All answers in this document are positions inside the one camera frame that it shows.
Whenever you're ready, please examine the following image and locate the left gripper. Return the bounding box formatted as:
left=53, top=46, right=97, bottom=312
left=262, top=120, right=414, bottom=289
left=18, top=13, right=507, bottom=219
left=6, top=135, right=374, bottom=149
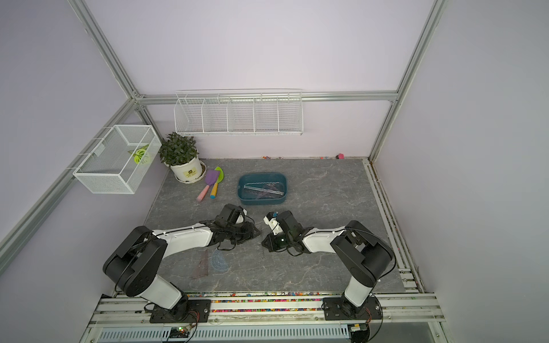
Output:
left=226, top=222, right=261, bottom=244

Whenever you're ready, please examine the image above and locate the clear straight ruler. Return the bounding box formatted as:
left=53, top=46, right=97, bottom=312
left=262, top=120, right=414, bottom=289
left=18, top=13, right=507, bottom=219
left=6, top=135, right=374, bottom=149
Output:
left=243, top=184, right=285, bottom=197

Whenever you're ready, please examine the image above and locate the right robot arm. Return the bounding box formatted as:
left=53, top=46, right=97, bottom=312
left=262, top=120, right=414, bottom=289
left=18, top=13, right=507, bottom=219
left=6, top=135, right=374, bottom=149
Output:
left=262, top=211, right=395, bottom=310

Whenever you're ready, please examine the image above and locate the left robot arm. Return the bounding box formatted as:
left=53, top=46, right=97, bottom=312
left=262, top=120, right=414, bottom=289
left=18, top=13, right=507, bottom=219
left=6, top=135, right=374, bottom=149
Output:
left=102, top=204, right=260, bottom=310

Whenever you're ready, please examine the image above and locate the teal plastic storage box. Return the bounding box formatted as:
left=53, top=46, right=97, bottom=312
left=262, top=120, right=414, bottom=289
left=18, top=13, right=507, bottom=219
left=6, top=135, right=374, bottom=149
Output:
left=237, top=172, right=288, bottom=206

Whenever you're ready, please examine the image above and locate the white pot saucer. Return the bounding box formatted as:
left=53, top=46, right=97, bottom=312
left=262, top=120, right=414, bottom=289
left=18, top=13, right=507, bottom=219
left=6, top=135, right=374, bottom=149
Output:
left=165, top=158, right=207, bottom=184

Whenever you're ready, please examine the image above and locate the white plant pot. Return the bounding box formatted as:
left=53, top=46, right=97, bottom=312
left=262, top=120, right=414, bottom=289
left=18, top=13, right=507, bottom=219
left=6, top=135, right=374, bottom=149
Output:
left=170, top=157, right=203, bottom=182

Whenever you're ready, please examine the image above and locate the green potted plant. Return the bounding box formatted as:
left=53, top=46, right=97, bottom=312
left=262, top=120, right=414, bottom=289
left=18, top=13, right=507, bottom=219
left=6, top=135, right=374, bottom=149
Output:
left=159, top=132, right=199, bottom=167

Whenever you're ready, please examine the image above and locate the green item in basket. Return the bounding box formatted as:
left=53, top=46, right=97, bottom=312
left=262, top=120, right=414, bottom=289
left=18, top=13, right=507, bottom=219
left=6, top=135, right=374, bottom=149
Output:
left=128, top=144, right=152, bottom=165

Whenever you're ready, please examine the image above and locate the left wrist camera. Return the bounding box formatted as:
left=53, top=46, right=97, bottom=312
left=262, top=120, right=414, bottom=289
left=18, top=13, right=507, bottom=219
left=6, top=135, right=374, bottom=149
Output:
left=235, top=207, right=247, bottom=224

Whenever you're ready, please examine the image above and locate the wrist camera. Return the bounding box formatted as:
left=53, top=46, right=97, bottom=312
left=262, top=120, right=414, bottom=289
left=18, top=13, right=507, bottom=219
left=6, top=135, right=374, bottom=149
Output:
left=235, top=207, right=247, bottom=224
left=264, top=212, right=284, bottom=235

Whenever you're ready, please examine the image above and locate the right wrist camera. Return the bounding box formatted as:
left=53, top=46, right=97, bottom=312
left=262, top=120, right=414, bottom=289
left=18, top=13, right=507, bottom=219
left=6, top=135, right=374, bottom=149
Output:
left=264, top=212, right=284, bottom=235

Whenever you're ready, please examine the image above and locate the green shovel yellow handle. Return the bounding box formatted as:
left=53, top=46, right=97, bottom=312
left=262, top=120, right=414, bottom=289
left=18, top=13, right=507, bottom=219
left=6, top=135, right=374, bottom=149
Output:
left=210, top=167, right=224, bottom=199

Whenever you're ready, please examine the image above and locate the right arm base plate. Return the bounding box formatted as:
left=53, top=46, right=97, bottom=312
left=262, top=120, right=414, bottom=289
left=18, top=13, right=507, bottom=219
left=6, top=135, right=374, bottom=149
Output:
left=321, top=296, right=383, bottom=322

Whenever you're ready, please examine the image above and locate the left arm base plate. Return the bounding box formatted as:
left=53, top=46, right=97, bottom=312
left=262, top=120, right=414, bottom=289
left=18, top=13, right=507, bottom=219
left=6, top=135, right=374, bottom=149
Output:
left=150, top=299, right=212, bottom=324

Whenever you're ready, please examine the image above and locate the white wire wall shelf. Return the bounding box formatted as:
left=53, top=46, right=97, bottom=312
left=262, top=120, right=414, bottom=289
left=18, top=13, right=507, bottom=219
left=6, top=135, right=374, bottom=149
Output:
left=174, top=89, right=304, bottom=137

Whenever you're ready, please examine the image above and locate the white wire side basket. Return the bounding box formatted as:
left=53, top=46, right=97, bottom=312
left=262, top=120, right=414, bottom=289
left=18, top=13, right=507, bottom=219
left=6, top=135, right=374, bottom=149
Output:
left=73, top=124, right=162, bottom=194

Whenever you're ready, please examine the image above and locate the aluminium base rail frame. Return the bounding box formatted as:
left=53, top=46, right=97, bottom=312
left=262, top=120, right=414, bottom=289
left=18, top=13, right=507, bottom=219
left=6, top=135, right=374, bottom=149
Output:
left=81, top=292, right=453, bottom=342

